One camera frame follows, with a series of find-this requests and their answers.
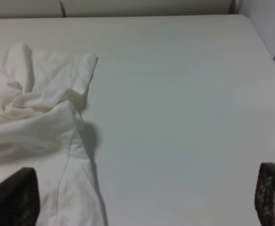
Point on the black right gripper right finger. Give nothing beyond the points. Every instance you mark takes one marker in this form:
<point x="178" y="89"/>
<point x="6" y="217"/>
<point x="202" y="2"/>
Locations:
<point x="265" y="194"/>

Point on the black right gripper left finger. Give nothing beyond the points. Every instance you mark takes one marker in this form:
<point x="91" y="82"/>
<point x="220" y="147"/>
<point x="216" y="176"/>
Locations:
<point x="19" y="199"/>

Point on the white short sleeve shirt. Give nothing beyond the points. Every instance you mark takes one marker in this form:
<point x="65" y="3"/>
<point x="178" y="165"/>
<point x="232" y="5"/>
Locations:
<point x="41" y="97"/>

